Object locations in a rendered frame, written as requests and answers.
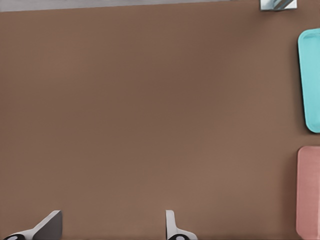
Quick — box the pink box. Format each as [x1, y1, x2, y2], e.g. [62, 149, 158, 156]
[295, 145, 320, 239]

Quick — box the pale blue-green tray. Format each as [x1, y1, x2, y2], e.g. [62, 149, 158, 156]
[297, 28, 320, 134]

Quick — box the silver frame post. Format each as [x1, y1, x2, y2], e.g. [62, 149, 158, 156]
[260, 0, 298, 11]

